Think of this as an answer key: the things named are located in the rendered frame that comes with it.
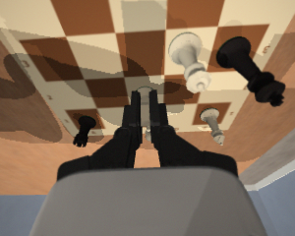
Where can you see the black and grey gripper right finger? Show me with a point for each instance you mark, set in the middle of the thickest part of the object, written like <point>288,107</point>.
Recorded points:
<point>174,150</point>

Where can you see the black chess rook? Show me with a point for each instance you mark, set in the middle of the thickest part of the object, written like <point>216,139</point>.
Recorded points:
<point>81,138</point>

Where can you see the black chess king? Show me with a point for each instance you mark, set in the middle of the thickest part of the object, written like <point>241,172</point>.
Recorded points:
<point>234,53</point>

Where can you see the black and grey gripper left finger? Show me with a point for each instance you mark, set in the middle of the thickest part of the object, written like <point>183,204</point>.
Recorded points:
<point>120,151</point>

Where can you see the brown and cream chessboard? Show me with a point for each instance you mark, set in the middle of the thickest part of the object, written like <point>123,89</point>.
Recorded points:
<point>85,57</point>

